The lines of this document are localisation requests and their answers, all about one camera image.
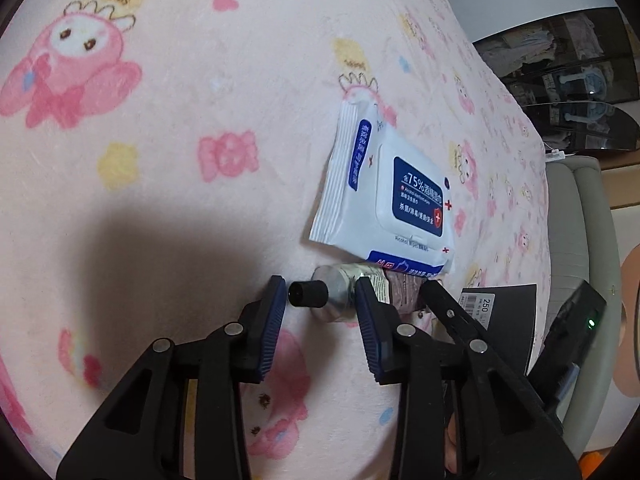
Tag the black packet with white label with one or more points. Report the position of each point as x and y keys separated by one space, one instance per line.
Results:
x=515 y=320

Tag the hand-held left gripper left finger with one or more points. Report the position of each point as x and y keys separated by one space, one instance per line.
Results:
x=270 y=332

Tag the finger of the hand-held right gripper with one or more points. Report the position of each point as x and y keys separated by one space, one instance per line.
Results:
x=450 y=312
x=567 y=381

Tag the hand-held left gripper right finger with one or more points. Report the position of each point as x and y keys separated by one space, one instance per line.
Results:
x=367 y=332

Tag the pink printed blanket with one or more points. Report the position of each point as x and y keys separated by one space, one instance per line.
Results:
x=175 y=185

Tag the white cabinet panel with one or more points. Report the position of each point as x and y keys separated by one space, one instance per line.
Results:
x=525 y=0

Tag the silver tube with black cap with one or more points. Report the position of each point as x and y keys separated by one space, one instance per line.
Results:
x=334 y=294

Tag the black glass display cabinet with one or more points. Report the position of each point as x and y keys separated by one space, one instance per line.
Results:
x=575 y=70

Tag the white blue wet wipes pack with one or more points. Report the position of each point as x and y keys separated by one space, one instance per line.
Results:
x=360 y=200

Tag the grey sofa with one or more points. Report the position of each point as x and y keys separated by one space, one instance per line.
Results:
x=575 y=220

